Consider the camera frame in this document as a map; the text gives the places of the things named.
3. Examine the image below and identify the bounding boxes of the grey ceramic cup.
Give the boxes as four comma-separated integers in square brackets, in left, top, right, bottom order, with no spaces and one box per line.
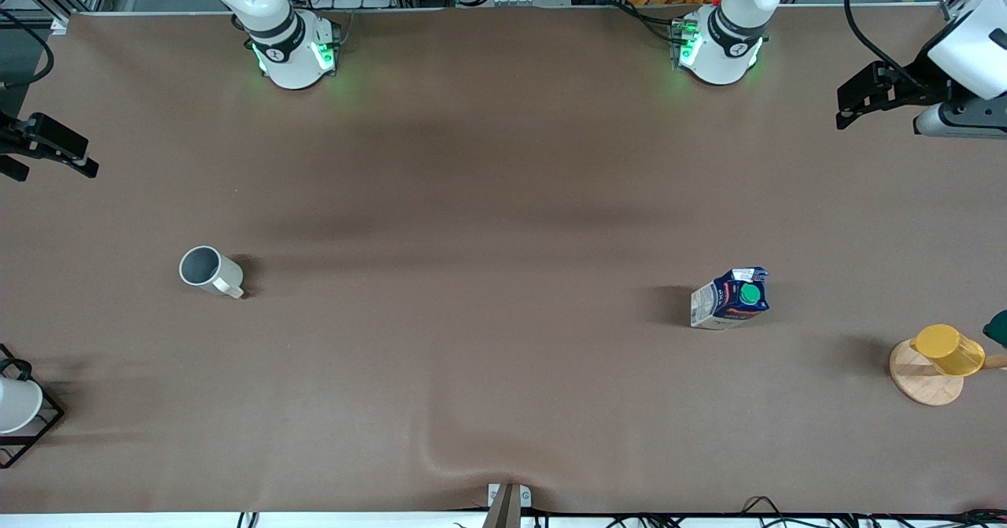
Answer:
[179,246,245,300]

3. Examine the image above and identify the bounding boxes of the yellow plastic cup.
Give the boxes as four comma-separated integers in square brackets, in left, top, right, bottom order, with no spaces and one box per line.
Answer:
[910,324,987,378]

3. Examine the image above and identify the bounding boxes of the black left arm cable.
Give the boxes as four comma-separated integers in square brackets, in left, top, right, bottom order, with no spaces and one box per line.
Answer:
[844,0,945,94]

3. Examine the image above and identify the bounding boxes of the blue white milk carton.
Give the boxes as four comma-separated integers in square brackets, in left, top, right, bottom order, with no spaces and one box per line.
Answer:
[690,267,771,331]

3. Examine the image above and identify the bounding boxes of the black wire rack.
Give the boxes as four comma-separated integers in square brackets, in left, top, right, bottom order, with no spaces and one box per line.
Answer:
[0,343,66,471]

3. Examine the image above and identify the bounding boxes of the round wooden cup stand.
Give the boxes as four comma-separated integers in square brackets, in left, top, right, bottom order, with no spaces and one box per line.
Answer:
[889,338,1007,408]

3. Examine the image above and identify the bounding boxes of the white enamel cup black handle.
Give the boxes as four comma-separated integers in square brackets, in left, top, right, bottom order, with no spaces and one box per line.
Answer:
[0,359,44,436]

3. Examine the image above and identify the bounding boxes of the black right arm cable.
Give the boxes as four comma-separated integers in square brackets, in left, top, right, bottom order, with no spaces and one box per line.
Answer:
[0,9,55,90]

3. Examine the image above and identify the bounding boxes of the metal table edge bracket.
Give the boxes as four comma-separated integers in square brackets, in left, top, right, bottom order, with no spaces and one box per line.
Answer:
[487,482,533,528]

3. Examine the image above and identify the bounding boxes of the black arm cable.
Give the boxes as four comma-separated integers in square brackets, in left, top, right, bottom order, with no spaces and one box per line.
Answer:
[0,9,55,90]
[844,0,945,94]

